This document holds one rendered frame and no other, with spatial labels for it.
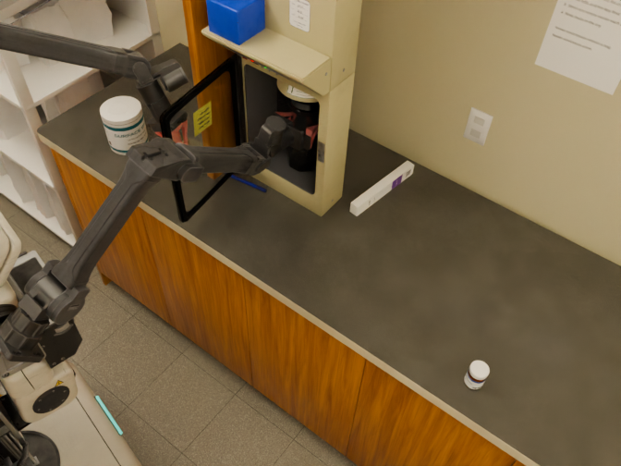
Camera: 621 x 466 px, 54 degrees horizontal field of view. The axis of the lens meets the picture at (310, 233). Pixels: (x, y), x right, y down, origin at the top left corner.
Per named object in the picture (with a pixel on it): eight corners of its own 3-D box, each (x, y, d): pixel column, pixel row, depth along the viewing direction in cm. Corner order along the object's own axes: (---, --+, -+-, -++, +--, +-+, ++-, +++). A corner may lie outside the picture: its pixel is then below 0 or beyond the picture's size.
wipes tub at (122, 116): (130, 125, 212) (122, 90, 201) (157, 141, 208) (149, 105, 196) (101, 144, 206) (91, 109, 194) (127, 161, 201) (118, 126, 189)
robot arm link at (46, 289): (13, 310, 128) (30, 326, 127) (41, 273, 127) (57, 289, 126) (42, 307, 137) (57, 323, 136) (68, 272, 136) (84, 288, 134)
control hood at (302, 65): (233, 44, 164) (230, 10, 156) (330, 91, 152) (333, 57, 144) (203, 64, 158) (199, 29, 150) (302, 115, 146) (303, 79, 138)
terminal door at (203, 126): (242, 164, 194) (234, 55, 164) (182, 225, 177) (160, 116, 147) (239, 163, 195) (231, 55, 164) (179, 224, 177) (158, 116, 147)
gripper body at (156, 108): (164, 116, 169) (151, 92, 165) (188, 116, 163) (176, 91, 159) (148, 128, 166) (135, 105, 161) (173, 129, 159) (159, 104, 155)
